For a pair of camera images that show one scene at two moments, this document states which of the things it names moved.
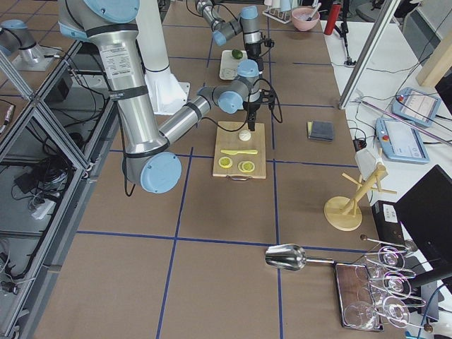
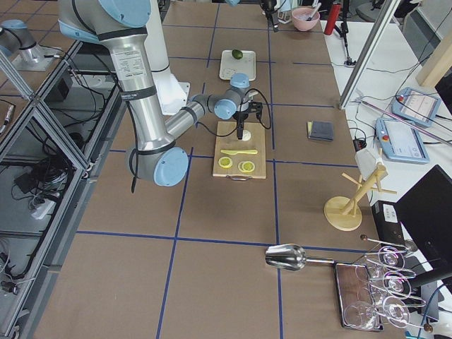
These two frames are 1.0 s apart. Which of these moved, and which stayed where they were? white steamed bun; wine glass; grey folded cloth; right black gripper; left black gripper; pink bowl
Moved: right black gripper; left black gripper
Stayed: wine glass; white steamed bun; grey folded cloth; pink bowl
